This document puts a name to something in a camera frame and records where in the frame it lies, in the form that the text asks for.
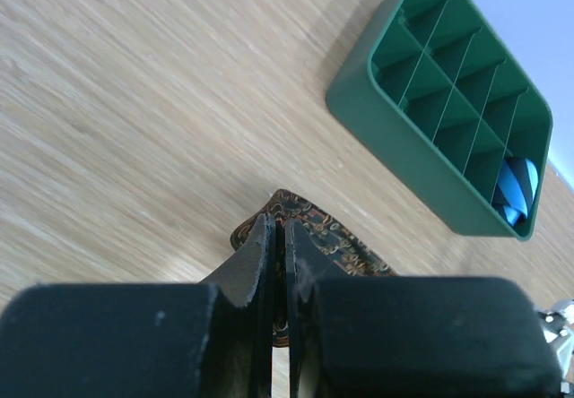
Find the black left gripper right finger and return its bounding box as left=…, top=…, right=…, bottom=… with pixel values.
left=285, top=221, right=562, bottom=397

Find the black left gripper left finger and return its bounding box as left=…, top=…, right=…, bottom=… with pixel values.
left=1, top=214, right=275, bottom=397

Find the black tie with gold keys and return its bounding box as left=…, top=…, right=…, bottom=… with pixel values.
left=230, top=188, right=398, bottom=348

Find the rolled blue striped tie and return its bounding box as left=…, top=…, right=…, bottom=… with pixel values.
left=491, top=157, right=539, bottom=227

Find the green divided organizer tray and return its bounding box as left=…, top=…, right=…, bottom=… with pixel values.
left=326, top=0, right=552, bottom=241

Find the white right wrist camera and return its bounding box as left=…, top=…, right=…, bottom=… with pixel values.
left=535, top=298, right=573, bottom=397

